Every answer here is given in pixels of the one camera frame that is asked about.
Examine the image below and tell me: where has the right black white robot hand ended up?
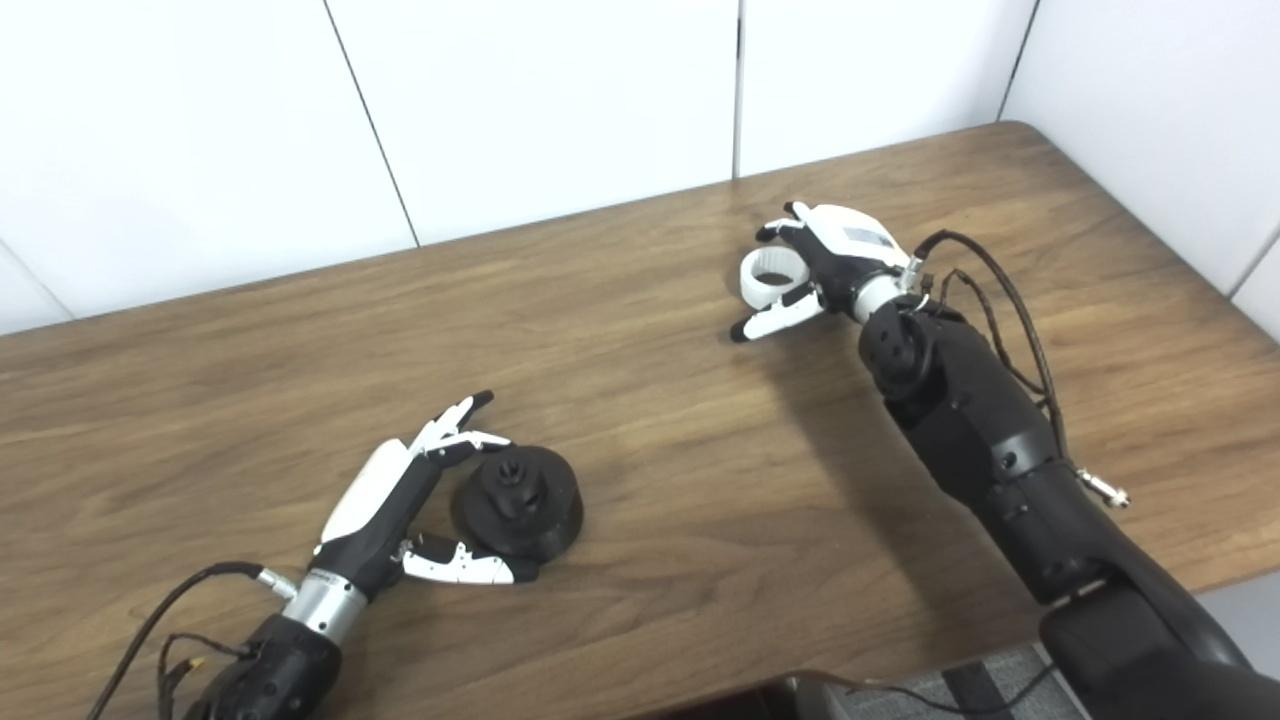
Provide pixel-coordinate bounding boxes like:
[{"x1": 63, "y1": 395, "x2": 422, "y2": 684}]
[{"x1": 729, "y1": 201, "x2": 913, "y2": 344}]

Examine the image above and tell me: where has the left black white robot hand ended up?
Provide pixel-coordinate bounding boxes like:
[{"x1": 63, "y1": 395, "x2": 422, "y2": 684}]
[{"x1": 310, "y1": 390, "x2": 541, "y2": 601}]

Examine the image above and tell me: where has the white plastic ring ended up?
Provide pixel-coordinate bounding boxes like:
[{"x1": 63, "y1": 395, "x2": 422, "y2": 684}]
[{"x1": 739, "y1": 247, "x2": 807, "y2": 311}]

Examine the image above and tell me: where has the round black plastic part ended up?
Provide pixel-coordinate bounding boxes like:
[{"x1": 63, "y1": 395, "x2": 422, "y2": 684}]
[{"x1": 451, "y1": 446, "x2": 585, "y2": 563}]

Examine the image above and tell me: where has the grey striped pad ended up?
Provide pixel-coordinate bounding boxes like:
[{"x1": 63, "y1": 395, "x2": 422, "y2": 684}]
[{"x1": 790, "y1": 645, "x2": 1091, "y2": 720}]

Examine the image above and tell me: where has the right thin braided wire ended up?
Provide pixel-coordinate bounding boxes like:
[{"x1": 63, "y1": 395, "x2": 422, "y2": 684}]
[{"x1": 940, "y1": 268, "x2": 1061, "y2": 421}]

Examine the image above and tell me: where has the thin braided wire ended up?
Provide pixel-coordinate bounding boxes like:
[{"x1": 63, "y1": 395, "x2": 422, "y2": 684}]
[
  {"x1": 940, "y1": 268, "x2": 1061, "y2": 421},
  {"x1": 155, "y1": 632, "x2": 256, "y2": 720}
]

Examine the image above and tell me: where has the left thin braided wire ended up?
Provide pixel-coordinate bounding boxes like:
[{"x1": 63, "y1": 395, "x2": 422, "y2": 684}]
[{"x1": 155, "y1": 632, "x2": 256, "y2": 720}]

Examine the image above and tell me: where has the thin black loose wire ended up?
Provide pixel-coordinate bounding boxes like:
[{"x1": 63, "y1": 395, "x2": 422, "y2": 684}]
[{"x1": 790, "y1": 662, "x2": 1061, "y2": 716}]

